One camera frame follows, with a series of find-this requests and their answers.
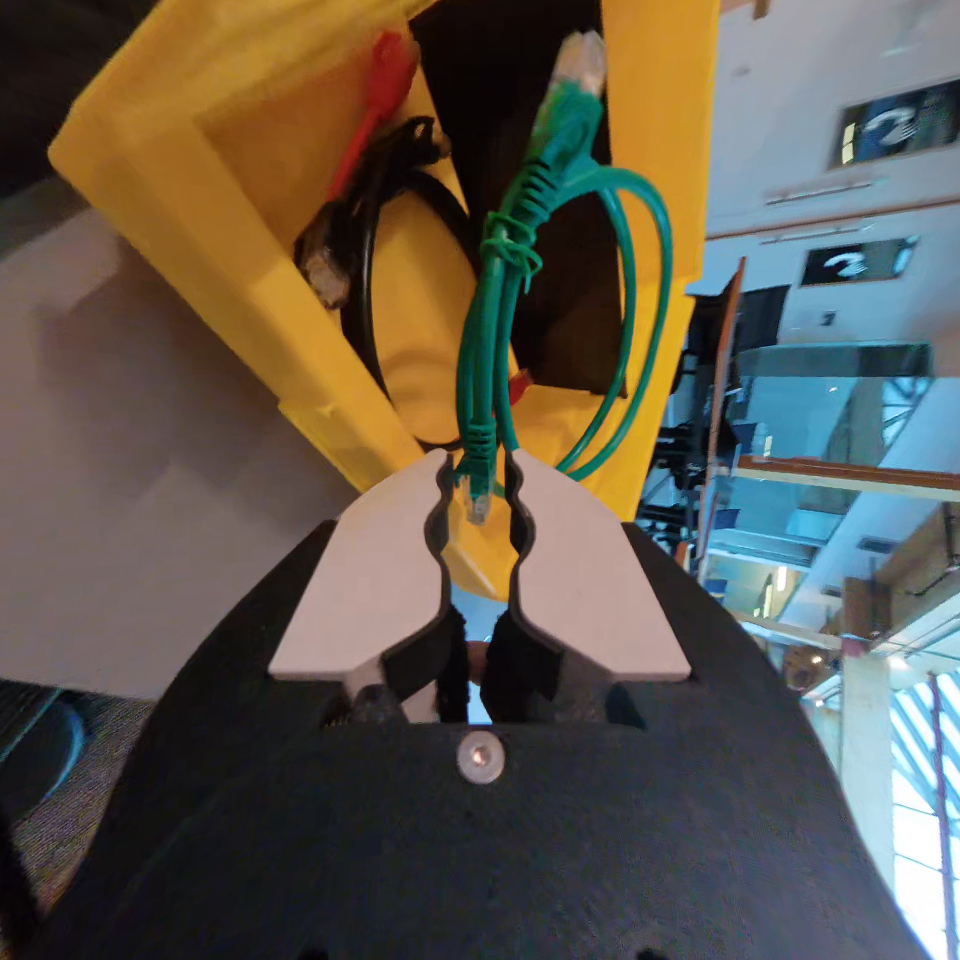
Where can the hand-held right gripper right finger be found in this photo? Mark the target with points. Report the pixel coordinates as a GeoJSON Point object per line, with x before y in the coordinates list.
{"type": "Point", "coordinates": [592, 577]}

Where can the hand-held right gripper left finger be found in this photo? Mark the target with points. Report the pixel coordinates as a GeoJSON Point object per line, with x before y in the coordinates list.
{"type": "Point", "coordinates": [375, 577]}

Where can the yellow plastic bin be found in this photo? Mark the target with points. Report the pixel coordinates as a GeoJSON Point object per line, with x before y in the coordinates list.
{"type": "Point", "coordinates": [225, 187]}

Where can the wood-edged office desk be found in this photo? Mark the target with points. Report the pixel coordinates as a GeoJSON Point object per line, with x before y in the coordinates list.
{"type": "Point", "coordinates": [724, 375]}

